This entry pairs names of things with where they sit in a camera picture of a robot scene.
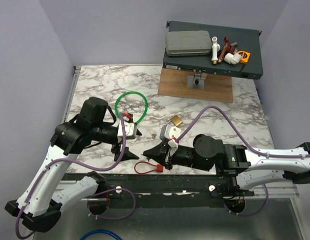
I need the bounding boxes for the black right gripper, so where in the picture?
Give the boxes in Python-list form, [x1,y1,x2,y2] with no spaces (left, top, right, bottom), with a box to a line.
[143,141,211,172]

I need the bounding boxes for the red plastic seal tag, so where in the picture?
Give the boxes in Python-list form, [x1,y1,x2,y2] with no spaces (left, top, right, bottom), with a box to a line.
[134,161,163,175]

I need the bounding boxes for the brass padlock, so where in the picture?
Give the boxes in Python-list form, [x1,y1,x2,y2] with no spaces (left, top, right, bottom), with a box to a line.
[170,115,183,127]

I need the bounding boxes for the green cable lock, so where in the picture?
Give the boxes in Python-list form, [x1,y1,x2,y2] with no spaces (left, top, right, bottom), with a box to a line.
[114,91,149,125]

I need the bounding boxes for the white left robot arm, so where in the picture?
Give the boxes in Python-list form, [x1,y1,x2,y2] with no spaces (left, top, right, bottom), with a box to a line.
[5,97,141,233]

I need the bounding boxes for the white elbow pipe fitting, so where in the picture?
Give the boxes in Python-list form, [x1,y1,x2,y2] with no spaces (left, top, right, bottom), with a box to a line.
[224,52,242,65]

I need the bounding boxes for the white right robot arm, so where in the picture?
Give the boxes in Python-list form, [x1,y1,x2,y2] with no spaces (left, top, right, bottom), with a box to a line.
[143,134,310,197]

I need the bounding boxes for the small key pair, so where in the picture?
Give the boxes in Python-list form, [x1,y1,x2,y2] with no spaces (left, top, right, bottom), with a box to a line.
[146,132,157,141]

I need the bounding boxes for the wooden board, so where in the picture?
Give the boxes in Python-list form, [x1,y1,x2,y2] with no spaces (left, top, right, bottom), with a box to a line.
[158,68,233,103]

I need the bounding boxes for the grey plastic case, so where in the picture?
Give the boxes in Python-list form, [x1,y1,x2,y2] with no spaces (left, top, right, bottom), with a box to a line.
[165,30,212,57]

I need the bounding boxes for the white pipe fitting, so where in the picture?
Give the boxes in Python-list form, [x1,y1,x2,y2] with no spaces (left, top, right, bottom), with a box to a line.
[211,36,220,65]

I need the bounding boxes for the brown pipe fitting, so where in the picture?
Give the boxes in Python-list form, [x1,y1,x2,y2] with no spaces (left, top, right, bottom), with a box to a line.
[218,36,232,63]

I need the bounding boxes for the yellow tape measure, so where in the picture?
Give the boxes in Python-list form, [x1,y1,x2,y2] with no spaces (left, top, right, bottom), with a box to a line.
[237,50,251,64]

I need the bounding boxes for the dark grey pipe fitting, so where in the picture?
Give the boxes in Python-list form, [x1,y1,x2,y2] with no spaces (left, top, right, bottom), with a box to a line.
[229,42,238,54]

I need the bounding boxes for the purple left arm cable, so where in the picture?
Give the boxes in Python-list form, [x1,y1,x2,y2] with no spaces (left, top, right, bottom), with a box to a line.
[15,114,137,240]

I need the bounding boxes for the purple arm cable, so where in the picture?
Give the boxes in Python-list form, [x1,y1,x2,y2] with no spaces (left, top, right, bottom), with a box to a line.
[176,104,310,218]
[15,114,137,240]

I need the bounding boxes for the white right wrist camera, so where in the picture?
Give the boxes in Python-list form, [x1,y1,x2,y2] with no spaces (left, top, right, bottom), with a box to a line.
[159,123,181,156]

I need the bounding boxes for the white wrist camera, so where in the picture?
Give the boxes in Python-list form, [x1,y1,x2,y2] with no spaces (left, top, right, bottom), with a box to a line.
[117,113,137,142]
[159,123,181,156]

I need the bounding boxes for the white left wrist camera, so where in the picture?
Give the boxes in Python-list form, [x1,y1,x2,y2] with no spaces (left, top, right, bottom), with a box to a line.
[117,113,137,142]

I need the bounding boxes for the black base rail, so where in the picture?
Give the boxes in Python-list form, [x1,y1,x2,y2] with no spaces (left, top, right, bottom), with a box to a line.
[59,172,255,210]

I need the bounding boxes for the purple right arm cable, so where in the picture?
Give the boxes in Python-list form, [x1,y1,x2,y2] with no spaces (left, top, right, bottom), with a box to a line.
[176,104,310,218]

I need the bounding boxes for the blue cable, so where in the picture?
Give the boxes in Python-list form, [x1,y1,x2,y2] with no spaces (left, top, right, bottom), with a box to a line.
[80,229,123,240]

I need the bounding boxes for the grey metal bracket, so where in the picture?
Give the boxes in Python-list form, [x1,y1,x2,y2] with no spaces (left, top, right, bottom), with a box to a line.
[187,73,207,90]

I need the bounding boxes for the aluminium side rail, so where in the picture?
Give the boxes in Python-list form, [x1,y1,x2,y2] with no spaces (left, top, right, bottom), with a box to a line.
[62,66,81,122]

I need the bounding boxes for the dark teal network switch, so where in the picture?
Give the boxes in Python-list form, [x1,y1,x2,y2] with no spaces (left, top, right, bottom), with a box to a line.
[163,21,263,80]

